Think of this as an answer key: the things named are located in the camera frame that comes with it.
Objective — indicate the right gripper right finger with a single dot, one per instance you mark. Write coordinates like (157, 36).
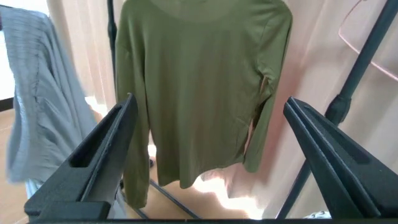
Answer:
(342, 174)

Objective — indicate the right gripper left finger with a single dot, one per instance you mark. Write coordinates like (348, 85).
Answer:
(62, 199)

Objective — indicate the pale grey shorts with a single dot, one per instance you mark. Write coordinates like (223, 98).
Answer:
(46, 93)

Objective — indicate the pink clothes hanger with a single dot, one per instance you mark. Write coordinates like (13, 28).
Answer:
(373, 60)

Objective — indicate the green long-sleeved shirt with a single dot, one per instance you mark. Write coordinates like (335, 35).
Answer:
(202, 93)

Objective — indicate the black clothes rack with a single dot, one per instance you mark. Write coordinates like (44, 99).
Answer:
(357, 71)

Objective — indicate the beige curtain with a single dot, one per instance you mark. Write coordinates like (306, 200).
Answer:
(311, 77)

